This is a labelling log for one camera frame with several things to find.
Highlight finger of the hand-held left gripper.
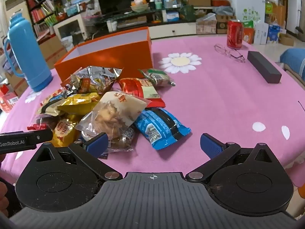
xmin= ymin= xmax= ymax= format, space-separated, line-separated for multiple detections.
xmin=28 ymin=129 xmax=53 ymax=146

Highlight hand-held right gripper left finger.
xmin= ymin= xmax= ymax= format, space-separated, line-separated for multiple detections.
xmin=30 ymin=132 xmax=124 ymax=181

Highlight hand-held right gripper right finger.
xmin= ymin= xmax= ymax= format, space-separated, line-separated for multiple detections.
xmin=185 ymin=133 xmax=281 ymax=181

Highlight small red candy wrapper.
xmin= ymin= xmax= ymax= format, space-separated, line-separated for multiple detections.
xmin=27 ymin=123 xmax=49 ymax=131

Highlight golden snack packet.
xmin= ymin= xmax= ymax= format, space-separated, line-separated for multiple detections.
xmin=51 ymin=113 xmax=83 ymax=148

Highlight beige and black snack packet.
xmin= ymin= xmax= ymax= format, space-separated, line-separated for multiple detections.
xmin=36 ymin=98 xmax=69 ymax=117

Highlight clear bag of pastries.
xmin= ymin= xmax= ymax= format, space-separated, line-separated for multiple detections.
xmin=77 ymin=91 xmax=148 ymax=140

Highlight rice cracker packet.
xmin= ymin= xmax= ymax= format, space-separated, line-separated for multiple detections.
xmin=40 ymin=87 xmax=68 ymax=106

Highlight yellow snack packet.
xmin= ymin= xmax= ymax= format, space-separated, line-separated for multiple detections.
xmin=57 ymin=93 xmax=100 ymax=112

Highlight blue and black snack packet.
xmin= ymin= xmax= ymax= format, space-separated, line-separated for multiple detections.
xmin=134 ymin=108 xmax=192 ymax=151

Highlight silver foil snack packet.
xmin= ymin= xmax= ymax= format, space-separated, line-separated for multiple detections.
xmin=61 ymin=65 xmax=123 ymax=94

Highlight red snack packet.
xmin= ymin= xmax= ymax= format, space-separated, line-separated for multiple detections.
xmin=118 ymin=77 xmax=166 ymax=108

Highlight green snack packet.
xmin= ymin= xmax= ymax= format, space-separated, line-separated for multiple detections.
xmin=138 ymin=69 xmax=176 ymax=87

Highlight orange cardboard box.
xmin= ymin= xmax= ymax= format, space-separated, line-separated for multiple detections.
xmin=54 ymin=27 xmax=153 ymax=81

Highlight person's left hand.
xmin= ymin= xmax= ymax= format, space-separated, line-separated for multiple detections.
xmin=0 ymin=181 xmax=9 ymax=218

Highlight pink flowered tablecloth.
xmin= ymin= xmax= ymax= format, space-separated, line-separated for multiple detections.
xmin=0 ymin=35 xmax=305 ymax=189

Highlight blue thermos flask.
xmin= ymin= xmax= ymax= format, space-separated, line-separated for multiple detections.
xmin=2 ymin=12 xmax=54 ymax=93

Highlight cardboard box with red tape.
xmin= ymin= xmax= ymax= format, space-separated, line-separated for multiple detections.
xmin=38 ymin=36 xmax=67 ymax=69

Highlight eyeglasses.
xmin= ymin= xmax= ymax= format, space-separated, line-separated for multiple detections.
xmin=214 ymin=44 xmax=246 ymax=63

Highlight long black box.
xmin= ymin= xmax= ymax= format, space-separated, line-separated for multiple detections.
xmin=247 ymin=51 xmax=282 ymax=84

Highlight white glass-door cabinet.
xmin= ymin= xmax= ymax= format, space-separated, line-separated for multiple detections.
xmin=53 ymin=13 xmax=87 ymax=46

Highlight red soda can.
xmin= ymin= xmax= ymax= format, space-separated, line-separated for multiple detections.
xmin=226 ymin=20 xmax=244 ymax=49

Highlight television stand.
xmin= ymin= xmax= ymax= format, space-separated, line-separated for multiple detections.
xmin=83 ymin=7 xmax=198 ymax=40

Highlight bookshelf with books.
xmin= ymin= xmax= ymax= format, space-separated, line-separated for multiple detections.
xmin=20 ymin=0 xmax=62 ymax=39

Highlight bowl of fruit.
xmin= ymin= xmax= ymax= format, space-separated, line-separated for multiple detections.
xmin=131 ymin=0 xmax=148 ymax=13

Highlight white chest freezer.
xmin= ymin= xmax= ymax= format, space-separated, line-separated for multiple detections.
xmin=218 ymin=0 xmax=267 ymax=29

